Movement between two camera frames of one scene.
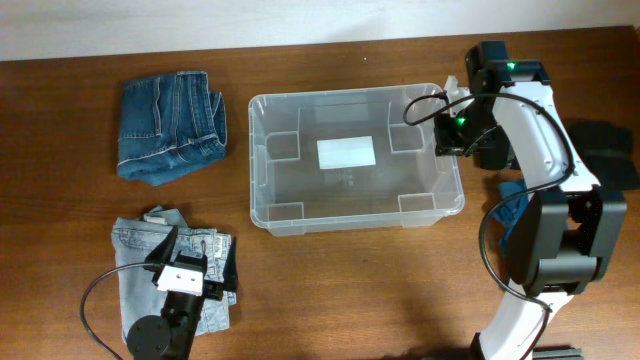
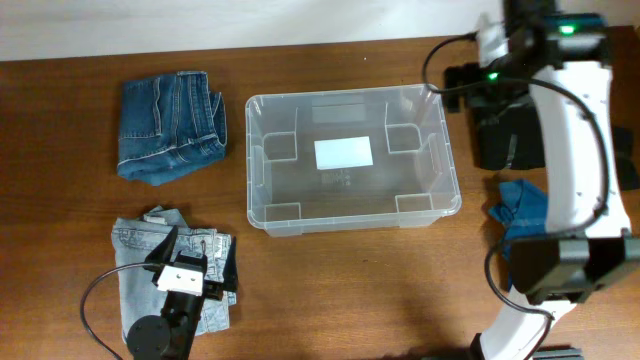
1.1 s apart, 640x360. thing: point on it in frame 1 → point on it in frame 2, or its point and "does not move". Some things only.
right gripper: [445, 143] → [474, 74]
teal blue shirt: [511, 211] does not move
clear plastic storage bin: [347, 159] does not move
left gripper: [213, 288] does not move
